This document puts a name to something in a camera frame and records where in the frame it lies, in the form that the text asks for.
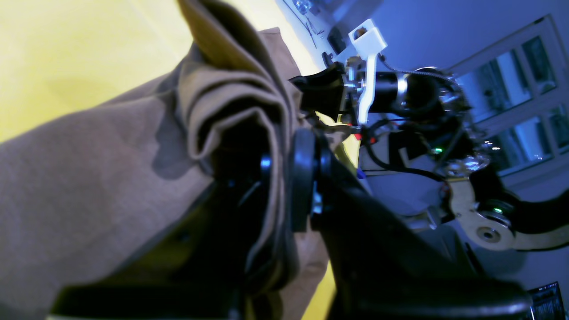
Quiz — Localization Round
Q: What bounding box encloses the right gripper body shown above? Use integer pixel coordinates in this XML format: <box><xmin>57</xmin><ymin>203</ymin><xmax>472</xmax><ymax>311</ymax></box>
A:
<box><xmin>344</xmin><ymin>19</ymin><xmax>445</xmax><ymax>125</ymax></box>

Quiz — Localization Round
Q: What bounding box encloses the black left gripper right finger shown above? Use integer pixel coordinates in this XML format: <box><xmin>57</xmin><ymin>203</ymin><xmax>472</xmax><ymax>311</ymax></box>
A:
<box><xmin>289</xmin><ymin>128</ymin><xmax>533</xmax><ymax>320</ymax></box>

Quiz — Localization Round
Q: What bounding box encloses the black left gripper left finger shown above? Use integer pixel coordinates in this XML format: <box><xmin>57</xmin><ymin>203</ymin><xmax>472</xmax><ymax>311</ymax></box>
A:
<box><xmin>49</xmin><ymin>152</ymin><xmax>272</xmax><ymax>320</ymax></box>

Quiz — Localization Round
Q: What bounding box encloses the brown T-shirt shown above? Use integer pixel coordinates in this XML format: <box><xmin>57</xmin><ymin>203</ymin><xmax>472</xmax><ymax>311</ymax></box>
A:
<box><xmin>1</xmin><ymin>0</ymin><xmax>350</xmax><ymax>320</ymax></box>

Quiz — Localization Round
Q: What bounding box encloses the yellow table cloth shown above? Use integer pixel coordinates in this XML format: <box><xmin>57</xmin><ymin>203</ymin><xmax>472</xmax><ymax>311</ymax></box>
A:
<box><xmin>1</xmin><ymin>0</ymin><xmax>325</xmax><ymax>144</ymax></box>

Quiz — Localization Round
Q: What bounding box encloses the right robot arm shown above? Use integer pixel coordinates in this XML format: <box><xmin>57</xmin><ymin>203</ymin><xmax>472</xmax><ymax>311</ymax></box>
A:
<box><xmin>291</xmin><ymin>20</ymin><xmax>568</xmax><ymax>251</ymax></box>

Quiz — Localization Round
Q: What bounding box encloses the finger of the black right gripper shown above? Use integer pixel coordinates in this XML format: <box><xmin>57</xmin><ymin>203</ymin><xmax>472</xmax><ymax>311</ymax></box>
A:
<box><xmin>289</xmin><ymin>62</ymin><xmax>345</xmax><ymax>116</ymax></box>

